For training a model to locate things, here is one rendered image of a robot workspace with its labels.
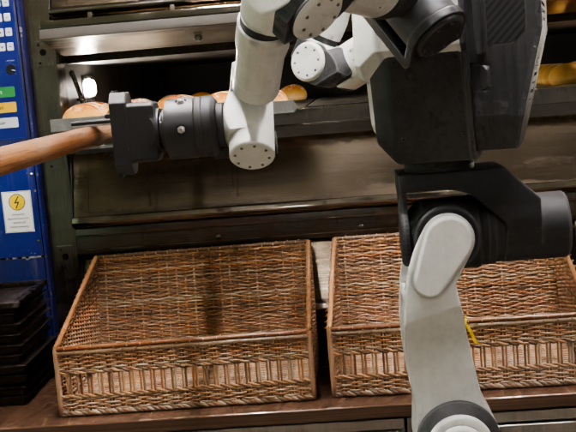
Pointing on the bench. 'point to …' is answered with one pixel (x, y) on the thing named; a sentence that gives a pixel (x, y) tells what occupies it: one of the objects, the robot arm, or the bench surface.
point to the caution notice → (18, 212)
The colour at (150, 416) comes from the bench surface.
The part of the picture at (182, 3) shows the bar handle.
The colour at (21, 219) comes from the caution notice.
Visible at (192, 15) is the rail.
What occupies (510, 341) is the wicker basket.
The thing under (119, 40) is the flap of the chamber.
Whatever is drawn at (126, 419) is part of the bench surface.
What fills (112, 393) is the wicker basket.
